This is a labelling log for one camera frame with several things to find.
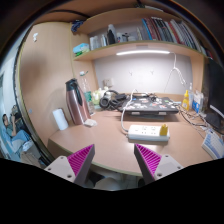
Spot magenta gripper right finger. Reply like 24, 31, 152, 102
133, 143, 184, 185

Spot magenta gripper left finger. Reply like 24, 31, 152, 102
44, 143, 96, 187

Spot yellow charger plug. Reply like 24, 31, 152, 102
160, 124, 168, 136

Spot white power strip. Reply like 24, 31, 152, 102
128, 125, 170, 141

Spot small white object on desk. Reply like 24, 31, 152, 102
84, 119, 97, 127

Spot white paper roll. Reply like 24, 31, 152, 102
53, 108, 68, 130

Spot black laptop with stickers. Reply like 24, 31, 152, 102
119, 97, 178, 115

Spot copper thermos flask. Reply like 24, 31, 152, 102
66, 78, 90, 125

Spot person in background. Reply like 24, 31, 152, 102
2, 114, 33, 156

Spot white keyboard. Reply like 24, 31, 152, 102
202, 131, 224, 159

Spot yellow glue bottle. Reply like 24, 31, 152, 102
182, 90, 189, 111

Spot clear plastic bottle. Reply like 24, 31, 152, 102
80, 71, 95, 115

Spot black headphones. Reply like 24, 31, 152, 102
99, 90, 127, 110

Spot black monitor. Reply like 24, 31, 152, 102
205, 59, 224, 131

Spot blue white box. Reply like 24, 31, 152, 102
192, 91, 204, 113

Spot white LED light bar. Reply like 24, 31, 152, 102
116, 50, 171, 56

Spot green tissue box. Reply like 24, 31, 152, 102
73, 43, 90, 56

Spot dark bottle on shelf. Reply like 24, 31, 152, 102
107, 24, 117, 44

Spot row of books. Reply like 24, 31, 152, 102
137, 17, 206, 55

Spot white power strip cable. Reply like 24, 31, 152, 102
120, 88, 138, 136

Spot white hanging cable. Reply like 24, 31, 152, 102
163, 52, 188, 94

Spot wooden wall shelf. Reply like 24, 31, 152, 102
76, 8, 207, 60

